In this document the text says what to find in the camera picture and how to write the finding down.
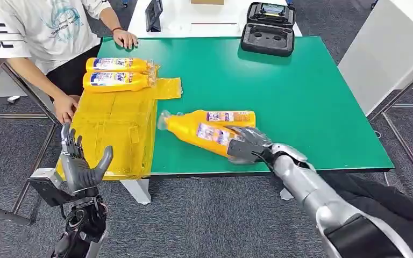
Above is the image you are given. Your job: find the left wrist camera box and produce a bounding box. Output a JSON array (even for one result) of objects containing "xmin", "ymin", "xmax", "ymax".
[{"xmin": 28, "ymin": 168, "xmax": 99, "ymax": 208}]

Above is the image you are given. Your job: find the yellow plastic sheet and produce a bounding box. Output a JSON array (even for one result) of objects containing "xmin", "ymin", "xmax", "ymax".
[{"xmin": 56, "ymin": 66, "xmax": 183, "ymax": 181}]

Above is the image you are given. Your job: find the orange drink bottle clear cap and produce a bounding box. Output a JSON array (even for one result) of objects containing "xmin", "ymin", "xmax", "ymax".
[
  {"xmin": 86, "ymin": 57, "xmax": 151, "ymax": 74},
  {"xmin": 158, "ymin": 109, "xmax": 245, "ymax": 159},
  {"xmin": 82, "ymin": 71, "xmax": 156, "ymax": 94},
  {"xmin": 176, "ymin": 109, "xmax": 257, "ymax": 128}
]

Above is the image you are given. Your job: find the person's left hand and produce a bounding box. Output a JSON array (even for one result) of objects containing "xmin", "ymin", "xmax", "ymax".
[{"xmin": 113, "ymin": 28, "xmax": 139, "ymax": 50}]

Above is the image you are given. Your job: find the white table leg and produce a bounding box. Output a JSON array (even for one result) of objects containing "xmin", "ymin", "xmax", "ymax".
[
  {"xmin": 120, "ymin": 178, "xmax": 152, "ymax": 206},
  {"xmin": 279, "ymin": 187, "xmax": 295, "ymax": 201}
]

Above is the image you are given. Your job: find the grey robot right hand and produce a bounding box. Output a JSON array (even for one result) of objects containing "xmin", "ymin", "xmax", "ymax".
[{"xmin": 226, "ymin": 125, "xmax": 276, "ymax": 165}]

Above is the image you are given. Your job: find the grey metal frame table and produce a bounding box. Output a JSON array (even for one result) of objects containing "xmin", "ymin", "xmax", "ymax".
[{"xmin": 0, "ymin": 39, "xmax": 73, "ymax": 226}]

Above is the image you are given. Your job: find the black garment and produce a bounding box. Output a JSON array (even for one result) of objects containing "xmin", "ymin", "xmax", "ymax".
[{"xmin": 320, "ymin": 173, "xmax": 413, "ymax": 258}]

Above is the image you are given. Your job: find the black tablet device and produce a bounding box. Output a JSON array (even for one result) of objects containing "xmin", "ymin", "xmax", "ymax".
[{"xmin": 145, "ymin": 0, "xmax": 164, "ymax": 33}]

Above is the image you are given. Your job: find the person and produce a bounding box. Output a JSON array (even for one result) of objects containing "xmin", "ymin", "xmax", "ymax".
[{"xmin": 0, "ymin": 0, "xmax": 139, "ymax": 125}]

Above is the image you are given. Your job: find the person's right hand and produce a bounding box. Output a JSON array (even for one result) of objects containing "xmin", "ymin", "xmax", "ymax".
[{"xmin": 52, "ymin": 94, "xmax": 81, "ymax": 125}]

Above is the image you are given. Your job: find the open black foam case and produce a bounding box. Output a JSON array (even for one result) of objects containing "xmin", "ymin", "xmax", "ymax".
[{"xmin": 240, "ymin": 2, "xmax": 297, "ymax": 58}]

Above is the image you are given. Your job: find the white side table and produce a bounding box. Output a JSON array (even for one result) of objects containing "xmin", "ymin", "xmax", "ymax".
[{"xmin": 337, "ymin": 0, "xmax": 413, "ymax": 197}]

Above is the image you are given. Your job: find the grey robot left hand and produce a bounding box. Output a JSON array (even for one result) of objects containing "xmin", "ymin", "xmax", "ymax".
[{"xmin": 59, "ymin": 123, "xmax": 114, "ymax": 193}]

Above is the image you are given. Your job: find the green table mat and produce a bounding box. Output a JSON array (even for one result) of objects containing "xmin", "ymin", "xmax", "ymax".
[{"xmin": 97, "ymin": 36, "xmax": 395, "ymax": 176}]

